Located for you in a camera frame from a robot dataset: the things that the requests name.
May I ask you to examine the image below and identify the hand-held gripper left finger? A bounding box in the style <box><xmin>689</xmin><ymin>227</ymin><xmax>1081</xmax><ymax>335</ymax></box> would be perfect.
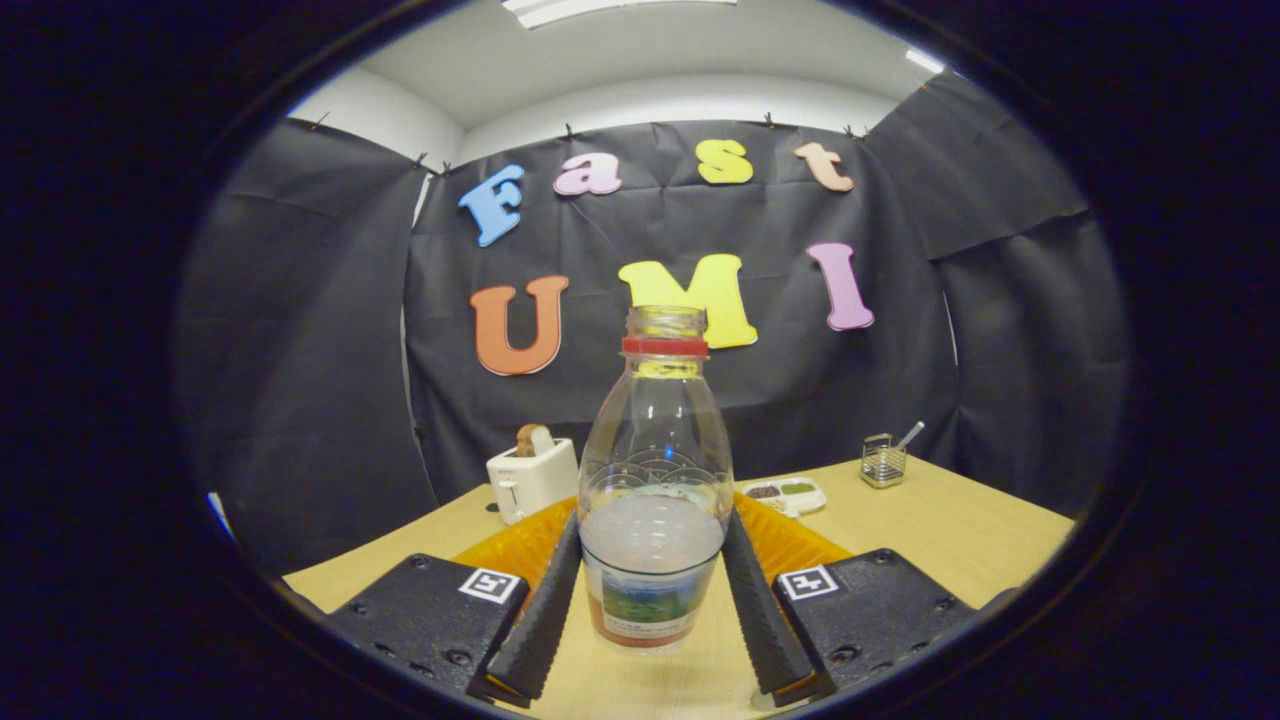
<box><xmin>325</xmin><ymin>497</ymin><xmax>583</xmax><ymax>703</ymax></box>

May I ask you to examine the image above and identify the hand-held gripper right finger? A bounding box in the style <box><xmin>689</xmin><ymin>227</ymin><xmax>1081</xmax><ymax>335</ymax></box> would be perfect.
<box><xmin>722</xmin><ymin>492</ymin><xmax>976</xmax><ymax>706</ymax></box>

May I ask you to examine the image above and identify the clear plastic juice bottle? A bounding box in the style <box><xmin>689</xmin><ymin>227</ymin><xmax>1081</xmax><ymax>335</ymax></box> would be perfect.
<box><xmin>577</xmin><ymin>306</ymin><xmax>734</xmax><ymax>653</ymax></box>

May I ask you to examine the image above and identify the black backdrop cloth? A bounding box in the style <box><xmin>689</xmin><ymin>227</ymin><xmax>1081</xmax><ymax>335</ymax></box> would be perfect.
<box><xmin>175</xmin><ymin>70</ymin><xmax>1131</xmax><ymax>576</ymax></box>

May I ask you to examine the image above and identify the wooden table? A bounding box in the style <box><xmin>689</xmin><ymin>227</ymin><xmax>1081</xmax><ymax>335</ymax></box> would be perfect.
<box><xmin>283</xmin><ymin>455</ymin><xmax>1076</xmax><ymax>716</ymax></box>

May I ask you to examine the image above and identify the white divided dish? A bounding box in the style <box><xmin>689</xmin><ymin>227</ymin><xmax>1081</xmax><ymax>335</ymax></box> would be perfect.
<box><xmin>742</xmin><ymin>477</ymin><xmax>828</xmax><ymax>518</ymax></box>

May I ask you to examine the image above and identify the white toaster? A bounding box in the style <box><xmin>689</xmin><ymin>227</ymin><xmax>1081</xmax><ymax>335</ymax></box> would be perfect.
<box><xmin>486</xmin><ymin>437</ymin><xmax>580</xmax><ymax>525</ymax></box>

